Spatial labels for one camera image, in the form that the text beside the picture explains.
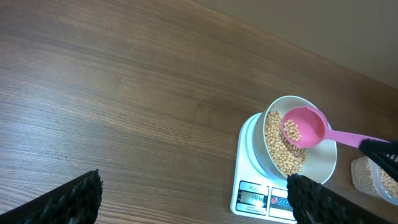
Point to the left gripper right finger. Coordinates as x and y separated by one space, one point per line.
313 203

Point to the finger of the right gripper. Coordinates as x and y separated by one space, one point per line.
384 154

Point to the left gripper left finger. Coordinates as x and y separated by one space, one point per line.
76 202

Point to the pink plastic measuring scoop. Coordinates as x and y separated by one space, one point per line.
307 127

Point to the white bowl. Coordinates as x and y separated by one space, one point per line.
321 159

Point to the soybeans in white bowl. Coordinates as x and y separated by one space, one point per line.
288 157

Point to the white digital kitchen scale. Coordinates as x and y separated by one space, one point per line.
256 193

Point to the clear plastic container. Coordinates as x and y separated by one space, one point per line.
384 186

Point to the pile of soybeans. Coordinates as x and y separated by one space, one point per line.
362 174

